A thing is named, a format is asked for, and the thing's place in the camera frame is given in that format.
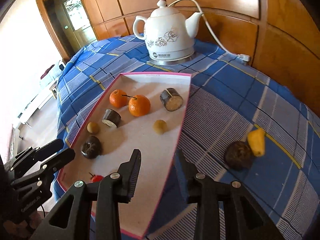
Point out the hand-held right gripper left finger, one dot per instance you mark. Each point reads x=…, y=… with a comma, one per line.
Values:
x=135, y=172

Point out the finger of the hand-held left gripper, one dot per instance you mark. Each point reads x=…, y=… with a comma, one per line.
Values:
x=61, y=160
x=50, y=148

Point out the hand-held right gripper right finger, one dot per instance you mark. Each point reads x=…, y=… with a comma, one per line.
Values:
x=183, y=180

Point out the pink-edged white tray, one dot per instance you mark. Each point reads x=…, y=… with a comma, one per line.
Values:
x=150, y=155

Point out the dark passion fruit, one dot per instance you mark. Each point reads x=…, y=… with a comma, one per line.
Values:
x=91, y=147
x=238, y=155

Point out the small yellow round fruit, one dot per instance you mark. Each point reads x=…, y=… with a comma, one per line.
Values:
x=160, y=126
x=93, y=127

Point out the small dark sugarcane piece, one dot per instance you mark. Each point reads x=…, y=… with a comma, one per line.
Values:
x=111, y=118

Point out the long-stemmed orange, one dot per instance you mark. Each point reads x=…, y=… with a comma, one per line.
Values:
x=139, y=106

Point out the short-stemmed orange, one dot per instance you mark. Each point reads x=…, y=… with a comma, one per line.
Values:
x=118, y=98

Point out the person's left hand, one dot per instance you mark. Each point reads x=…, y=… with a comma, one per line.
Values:
x=15, y=231

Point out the red tomato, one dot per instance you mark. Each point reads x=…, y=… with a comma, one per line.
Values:
x=97, y=178

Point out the white low bench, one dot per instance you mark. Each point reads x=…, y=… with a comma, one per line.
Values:
x=32, y=102

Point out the dark red cloth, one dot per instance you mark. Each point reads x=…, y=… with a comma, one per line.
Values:
x=47, y=72

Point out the grey cut eggplant piece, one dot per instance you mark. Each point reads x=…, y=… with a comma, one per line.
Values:
x=172, y=100

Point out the yellow pepper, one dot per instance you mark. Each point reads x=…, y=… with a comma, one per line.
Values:
x=256, y=141

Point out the blue plaid tablecloth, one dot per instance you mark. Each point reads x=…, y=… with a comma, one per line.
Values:
x=225, y=92

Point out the kettle base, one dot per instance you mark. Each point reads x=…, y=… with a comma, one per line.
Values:
x=175, y=60

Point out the wooden glass door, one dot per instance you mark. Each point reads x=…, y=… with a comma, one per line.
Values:
x=75, y=17

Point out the white plug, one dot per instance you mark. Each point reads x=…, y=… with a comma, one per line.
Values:
x=245, y=57

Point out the white ceramic electric kettle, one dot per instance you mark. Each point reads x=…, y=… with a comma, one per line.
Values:
x=170, y=30

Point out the wooden wardrobe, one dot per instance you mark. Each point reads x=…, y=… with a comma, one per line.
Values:
x=275, y=42

